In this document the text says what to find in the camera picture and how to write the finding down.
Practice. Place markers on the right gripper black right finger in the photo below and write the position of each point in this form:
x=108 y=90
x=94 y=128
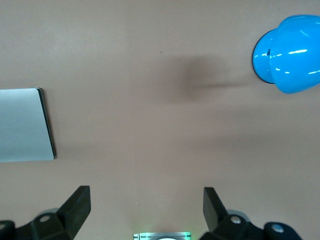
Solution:
x=212 y=207

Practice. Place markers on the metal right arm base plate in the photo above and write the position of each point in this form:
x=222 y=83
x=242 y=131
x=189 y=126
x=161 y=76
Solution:
x=142 y=236

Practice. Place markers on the blue desk lamp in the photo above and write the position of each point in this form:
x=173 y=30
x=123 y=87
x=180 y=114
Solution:
x=295 y=50

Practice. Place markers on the grey laptop with black keyboard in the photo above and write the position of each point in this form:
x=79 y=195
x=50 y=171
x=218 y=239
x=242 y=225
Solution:
x=22 y=125

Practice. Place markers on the brown table cover sheet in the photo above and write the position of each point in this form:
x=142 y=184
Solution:
x=150 y=100

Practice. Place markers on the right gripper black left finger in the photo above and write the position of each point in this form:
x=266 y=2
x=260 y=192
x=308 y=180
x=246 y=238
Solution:
x=75 y=207

